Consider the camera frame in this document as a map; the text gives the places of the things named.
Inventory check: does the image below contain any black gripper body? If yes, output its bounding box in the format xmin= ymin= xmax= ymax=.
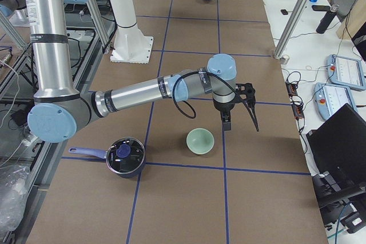
xmin=220 ymin=108 xmax=231 ymax=120

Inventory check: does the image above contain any green bowl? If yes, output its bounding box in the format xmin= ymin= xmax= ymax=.
xmin=186 ymin=128 xmax=215 ymax=155

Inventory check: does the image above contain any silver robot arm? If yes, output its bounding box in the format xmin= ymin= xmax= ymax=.
xmin=25 ymin=0 xmax=237 ymax=143

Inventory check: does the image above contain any orange black usb hub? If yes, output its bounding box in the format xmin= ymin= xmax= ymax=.
xmin=285 ymin=82 xmax=305 ymax=120

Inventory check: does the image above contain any near blue teach pendant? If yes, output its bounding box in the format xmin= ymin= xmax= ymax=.
xmin=314 ymin=82 xmax=357 ymax=120

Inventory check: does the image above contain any blue teach pendant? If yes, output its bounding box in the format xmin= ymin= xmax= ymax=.
xmin=314 ymin=82 xmax=357 ymax=120
xmin=326 ymin=54 xmax=365 ymax=91

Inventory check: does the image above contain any dark blue saucepan with lid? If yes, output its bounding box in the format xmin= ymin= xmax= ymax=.
xmin=68 ymin=137 xmax=146 ymax=178

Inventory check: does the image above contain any small black puck device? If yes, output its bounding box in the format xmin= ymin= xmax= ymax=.
xmin=280 ymin=9 xmax=288 ymax=15

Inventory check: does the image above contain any black laptop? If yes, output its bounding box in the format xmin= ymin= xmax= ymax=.
xmin=305 ymin=103 xmax=366 ymax=187

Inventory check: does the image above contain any far blue teach pendant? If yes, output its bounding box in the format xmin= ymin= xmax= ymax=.
xmin=326 ymin=54 xmax=365 ymax=91

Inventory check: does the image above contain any black smartphone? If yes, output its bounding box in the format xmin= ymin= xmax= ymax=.
xmin=312 ymin=5 xmax=331 ymax=11

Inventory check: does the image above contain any black thermos bottle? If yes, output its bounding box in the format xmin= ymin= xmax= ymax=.
xmin=316 ymin=4 xmax=339 ymax=34

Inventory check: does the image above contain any crumpled clear plastic bag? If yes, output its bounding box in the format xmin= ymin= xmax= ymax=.
xmin=1 ymin=164 xmax=30 ymax=235

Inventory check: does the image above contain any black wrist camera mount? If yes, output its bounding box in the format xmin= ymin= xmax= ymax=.
xmin=234 ymin=83 xmax=260 ymax=132

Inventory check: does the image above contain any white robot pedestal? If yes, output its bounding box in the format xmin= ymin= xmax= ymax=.
xmin=110 ymin=0 xmax=153 ymax=64

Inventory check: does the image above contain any aluminium frame post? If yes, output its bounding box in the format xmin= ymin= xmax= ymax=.
xmin=273 ymin=0 xmax=308 ymax=59

